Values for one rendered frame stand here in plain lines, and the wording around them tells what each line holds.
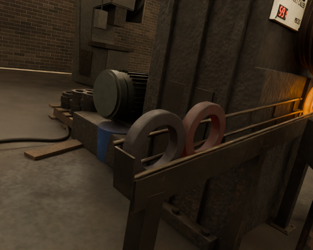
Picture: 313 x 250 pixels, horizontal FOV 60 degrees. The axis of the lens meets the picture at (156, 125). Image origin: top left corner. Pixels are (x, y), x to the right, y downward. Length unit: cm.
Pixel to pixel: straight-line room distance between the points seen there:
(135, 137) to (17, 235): 92
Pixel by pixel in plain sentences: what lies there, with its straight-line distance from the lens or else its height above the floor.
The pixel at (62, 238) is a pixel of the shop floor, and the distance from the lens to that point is 136.
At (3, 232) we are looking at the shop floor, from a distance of 142.
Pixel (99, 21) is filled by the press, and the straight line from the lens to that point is 513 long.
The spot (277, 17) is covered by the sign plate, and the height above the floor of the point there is 107.
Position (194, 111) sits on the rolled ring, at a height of 72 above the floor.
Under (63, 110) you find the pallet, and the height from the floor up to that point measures 14.
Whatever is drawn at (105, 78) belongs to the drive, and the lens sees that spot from 211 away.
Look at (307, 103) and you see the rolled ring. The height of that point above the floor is 74.
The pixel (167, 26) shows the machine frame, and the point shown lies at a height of 100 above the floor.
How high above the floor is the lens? 85
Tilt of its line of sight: 15 degrees down
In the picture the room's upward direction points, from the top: 10 degrees clockwise
